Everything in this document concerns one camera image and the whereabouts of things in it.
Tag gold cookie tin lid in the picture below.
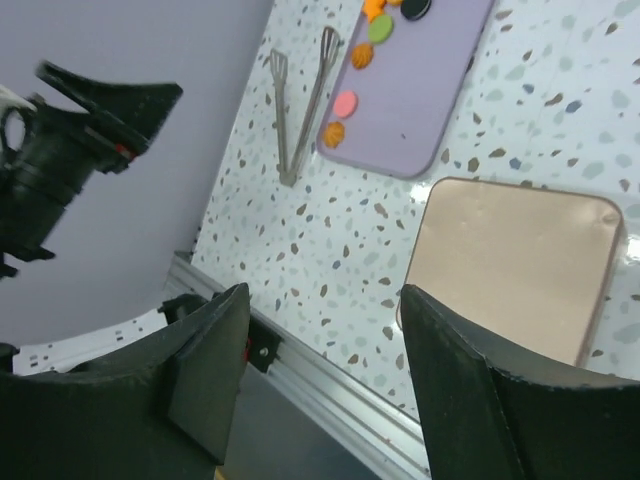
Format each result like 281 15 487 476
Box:
405 177 625 367

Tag aluminium mounting rail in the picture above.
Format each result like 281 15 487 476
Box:
166 251 431 479

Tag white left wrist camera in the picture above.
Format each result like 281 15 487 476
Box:
1 85 37 151

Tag pink round cookie lower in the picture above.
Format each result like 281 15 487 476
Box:
332 90 359 119

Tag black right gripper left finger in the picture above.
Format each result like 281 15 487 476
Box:
1 283 250 479

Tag green round cookie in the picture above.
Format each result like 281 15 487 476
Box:
367 14 394 44

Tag brown round cookie left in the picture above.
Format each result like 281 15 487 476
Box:
351 43 374 70

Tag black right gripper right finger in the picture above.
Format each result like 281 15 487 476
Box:
400 285 639 480

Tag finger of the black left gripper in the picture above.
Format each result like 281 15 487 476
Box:
35 61 99 111
82 83 183 150

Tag lilac plastic tray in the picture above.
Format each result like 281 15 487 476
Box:
316 0 493 179

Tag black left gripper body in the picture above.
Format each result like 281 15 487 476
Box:
29 100 143 175

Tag black round cookie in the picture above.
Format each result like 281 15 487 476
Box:
400 0 432 21

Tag metal tongs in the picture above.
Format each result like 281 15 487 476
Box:
269 26 341 188

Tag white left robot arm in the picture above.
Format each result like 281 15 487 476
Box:
1 61 210 347

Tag orange cookie bottom left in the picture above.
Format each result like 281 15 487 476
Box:
322 121 345 149

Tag orange star cookie top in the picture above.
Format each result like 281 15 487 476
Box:
362 0 386 23

